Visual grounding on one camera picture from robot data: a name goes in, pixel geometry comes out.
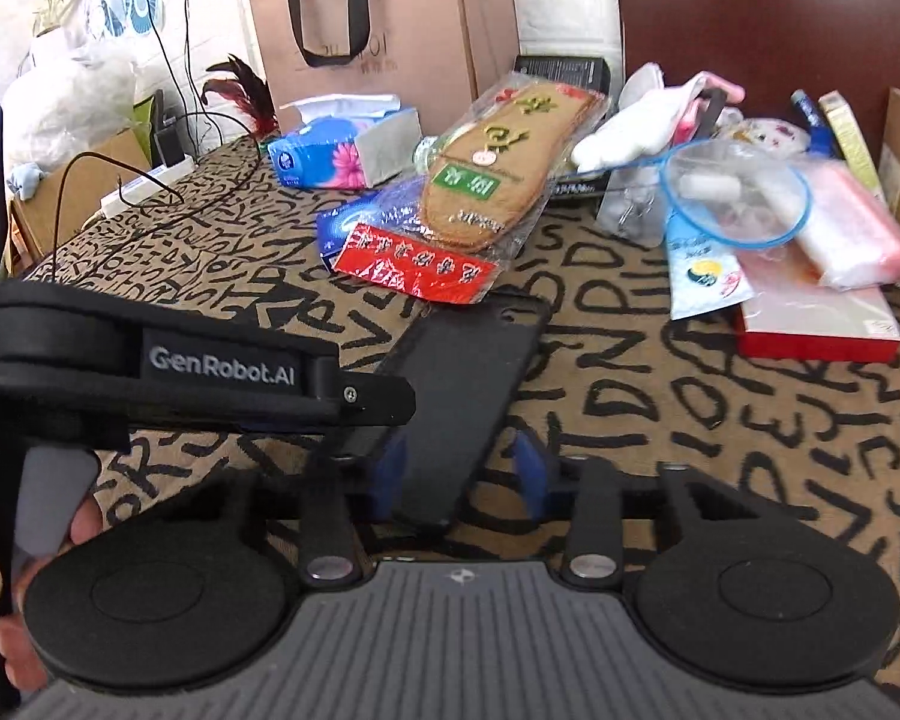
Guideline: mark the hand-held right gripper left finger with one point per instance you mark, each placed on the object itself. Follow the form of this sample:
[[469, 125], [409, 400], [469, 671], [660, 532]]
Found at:
[[390, 480]]

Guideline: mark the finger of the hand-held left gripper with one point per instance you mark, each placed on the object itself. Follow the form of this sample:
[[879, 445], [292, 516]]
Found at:
[[375, 401]]

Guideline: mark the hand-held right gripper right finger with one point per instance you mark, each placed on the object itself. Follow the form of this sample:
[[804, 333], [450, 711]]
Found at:
[[529, 469]]

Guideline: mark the black phone case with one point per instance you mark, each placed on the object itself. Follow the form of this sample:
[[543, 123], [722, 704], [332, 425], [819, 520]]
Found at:
[[465, 390]]

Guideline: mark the letter print desktop cover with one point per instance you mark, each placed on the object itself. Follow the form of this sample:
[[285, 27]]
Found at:
[[645, 427]]

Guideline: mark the red packet in plastic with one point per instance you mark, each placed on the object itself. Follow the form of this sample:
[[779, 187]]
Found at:
[[420, 262]]

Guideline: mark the plain cardboard carton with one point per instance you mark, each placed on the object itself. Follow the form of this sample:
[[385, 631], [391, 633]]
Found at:
[[67, 195]]

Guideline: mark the blue plastic packet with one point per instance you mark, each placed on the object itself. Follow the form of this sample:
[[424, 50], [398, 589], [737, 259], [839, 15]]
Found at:
[[337, 229]]

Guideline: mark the light blue cloth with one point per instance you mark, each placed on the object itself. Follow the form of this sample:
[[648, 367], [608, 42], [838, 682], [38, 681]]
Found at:
[[26, 180]]

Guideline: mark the white power strip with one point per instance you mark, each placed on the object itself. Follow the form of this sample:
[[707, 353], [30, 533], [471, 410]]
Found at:
[[146, 187]]

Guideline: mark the blue floral tissue pack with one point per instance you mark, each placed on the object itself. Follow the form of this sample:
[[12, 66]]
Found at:
[[322, 157]]

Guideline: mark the black power adapter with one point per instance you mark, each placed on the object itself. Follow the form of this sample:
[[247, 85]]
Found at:
[[169, 135]]

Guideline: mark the blue and white sachet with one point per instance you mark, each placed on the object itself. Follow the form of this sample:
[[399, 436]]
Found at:
[[701, 277]]

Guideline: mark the green item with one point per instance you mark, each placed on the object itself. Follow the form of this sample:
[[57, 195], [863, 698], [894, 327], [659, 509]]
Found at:
[[144, 116]]

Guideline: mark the white plastic bag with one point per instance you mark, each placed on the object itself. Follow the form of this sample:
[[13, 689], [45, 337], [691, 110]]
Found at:
[[67, 97]]

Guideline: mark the brown insoles in plastic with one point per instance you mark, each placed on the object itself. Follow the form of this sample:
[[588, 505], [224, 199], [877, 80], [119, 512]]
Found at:
[[495, 165]]

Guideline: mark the clear plastic bag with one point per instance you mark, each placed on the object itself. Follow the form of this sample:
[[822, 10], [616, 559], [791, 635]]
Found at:
[[630, 206]]

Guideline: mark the black flat packet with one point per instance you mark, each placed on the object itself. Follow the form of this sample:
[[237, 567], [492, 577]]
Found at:
[[577, 187]]

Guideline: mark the red flat box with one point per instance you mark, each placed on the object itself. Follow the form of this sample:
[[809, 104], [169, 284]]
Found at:
[[817, 322]]

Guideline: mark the dark red feather duster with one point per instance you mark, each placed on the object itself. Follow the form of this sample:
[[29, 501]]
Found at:
[[244, 90]]

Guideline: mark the small white roll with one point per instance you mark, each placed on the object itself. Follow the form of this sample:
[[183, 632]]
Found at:
[[711, 187]]

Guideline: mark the white gloves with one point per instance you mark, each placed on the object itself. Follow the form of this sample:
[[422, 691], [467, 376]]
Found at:
[[615, 142]]

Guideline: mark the small potted plant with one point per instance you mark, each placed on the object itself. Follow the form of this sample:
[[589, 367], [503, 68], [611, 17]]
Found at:
[[49, 11]]

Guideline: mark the blue-rimmed hand net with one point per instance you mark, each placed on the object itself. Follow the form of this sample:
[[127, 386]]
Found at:
[[765, 199]]

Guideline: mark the brown paper shopping bag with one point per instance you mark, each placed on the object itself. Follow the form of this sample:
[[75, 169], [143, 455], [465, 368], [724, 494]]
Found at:
[[390, 37]]

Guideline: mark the black box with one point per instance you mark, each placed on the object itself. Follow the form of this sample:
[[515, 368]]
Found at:
[[562, 73]]

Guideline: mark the clear zip bags pack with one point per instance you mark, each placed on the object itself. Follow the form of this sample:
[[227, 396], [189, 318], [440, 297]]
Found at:
[[855, 232]]

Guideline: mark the white patterned cloth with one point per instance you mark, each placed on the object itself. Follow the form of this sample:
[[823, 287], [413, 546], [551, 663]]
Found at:
[[769, 135]]

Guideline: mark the pink gloves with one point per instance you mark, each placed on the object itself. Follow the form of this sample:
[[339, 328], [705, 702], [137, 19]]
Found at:
[[709, 86]]

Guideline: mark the blue tube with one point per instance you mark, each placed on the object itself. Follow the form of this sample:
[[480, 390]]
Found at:
[[806, 109]]

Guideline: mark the slim green yellow box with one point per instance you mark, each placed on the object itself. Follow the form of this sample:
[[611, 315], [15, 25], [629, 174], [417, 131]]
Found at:
[[851, 139]]

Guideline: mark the dark brown wooden headboard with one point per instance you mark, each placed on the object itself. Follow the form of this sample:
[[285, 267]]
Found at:
[[757, 15]]

